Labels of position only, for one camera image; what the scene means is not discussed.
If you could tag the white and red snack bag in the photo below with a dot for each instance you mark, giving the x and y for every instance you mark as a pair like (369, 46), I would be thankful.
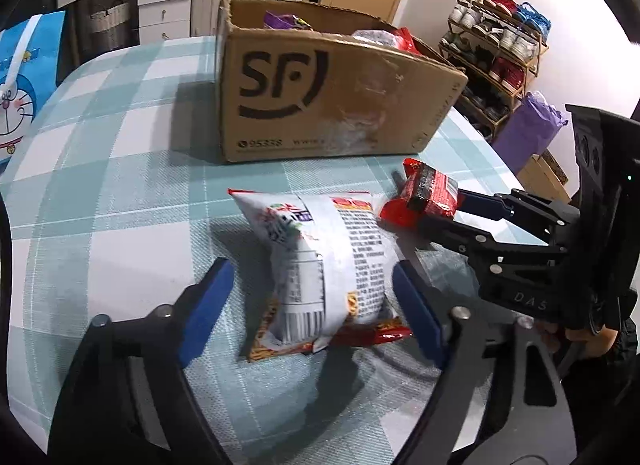
(320, 265)

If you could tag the red and clear snack packet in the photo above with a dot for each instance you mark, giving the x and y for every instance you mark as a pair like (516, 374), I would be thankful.
(387, 40)

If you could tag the purple snack bag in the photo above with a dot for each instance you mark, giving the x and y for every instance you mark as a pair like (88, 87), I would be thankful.
(285, 22)

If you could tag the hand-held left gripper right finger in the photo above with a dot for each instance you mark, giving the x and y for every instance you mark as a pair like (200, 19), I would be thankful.
(416, 316)

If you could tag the wooden shoe rack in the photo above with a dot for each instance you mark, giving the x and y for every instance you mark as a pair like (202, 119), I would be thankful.
(487, 95)

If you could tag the teal plaid tablecloth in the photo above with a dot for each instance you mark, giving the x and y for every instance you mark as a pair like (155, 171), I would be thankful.
(125, 185)

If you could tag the brown cardboard box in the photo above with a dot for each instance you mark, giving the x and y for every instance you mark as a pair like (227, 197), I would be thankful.
(320, 110)

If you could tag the dark red snack packet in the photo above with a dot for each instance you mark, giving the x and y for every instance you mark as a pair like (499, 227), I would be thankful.
(425, 191)

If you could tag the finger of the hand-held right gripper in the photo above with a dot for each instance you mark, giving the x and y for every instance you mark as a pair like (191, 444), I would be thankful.
(505, 205)
(465, 237)

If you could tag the person's right forearm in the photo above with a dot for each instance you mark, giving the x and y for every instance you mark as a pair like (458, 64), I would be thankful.
(610, 405)

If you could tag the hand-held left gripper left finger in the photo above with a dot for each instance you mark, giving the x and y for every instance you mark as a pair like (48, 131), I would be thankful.
(210, 305)

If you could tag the person's right hand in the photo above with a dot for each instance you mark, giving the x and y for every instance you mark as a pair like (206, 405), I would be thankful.
(600, 341)

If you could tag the blue cartoon gift bag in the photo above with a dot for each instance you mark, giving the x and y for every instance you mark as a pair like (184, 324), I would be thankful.
(25, 90)

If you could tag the wicker basket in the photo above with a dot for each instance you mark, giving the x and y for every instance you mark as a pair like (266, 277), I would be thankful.
(109, 25)

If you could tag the rows of sneakers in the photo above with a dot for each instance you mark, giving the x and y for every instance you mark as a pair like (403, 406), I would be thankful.
(500, 40)

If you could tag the small cardboard box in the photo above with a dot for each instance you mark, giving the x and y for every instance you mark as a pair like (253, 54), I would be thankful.
(545, 177)

